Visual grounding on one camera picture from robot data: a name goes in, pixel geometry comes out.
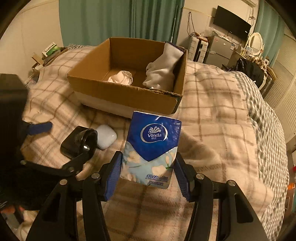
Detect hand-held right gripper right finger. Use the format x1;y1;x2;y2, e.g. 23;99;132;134
174;154;271;241

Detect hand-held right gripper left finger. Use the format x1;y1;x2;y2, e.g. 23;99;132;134
25;151;123;241

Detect black bag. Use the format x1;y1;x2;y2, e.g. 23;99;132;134
221;58;265;87

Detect crumpled white plastic wrap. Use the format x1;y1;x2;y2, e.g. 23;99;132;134
107;70;134;86

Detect silver refrigerator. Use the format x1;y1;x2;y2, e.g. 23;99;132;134
204;35;234;69

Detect beige plaid blanket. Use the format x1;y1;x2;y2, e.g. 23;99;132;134
20;46;274;241

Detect small black box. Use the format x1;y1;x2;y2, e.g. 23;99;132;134
60;126;97;160

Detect green and white carton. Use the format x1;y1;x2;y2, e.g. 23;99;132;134
42;42;61;57

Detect green curtain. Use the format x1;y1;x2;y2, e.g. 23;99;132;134
253;0;285;68
59;0;186;47

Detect white knit glove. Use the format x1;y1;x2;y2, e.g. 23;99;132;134
143;42;184;90

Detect cardboard box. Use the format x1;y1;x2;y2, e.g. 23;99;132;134
67;37;188;118

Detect grey checked bed sheet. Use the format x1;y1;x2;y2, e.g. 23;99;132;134
233;70;290;241

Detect hanging wall cables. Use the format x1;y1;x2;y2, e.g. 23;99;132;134
187;11;198;36

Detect white louvered wardrobe door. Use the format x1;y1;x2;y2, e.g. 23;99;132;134
264;34;296;142

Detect black wall television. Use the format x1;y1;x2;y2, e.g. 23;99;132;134
212;6;252;35

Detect blue tissue pack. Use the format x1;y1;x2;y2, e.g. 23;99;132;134
120;110;182;189

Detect white drawer cabinet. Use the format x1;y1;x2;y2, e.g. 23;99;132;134
187;36;209;63

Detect white earbuds case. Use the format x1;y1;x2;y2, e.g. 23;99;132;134
96;124;117;150

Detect white oval mirror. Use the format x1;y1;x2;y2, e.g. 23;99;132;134
247;32;264;57

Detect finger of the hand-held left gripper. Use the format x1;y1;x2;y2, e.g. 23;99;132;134
20;130;98;179
22;120;53;135

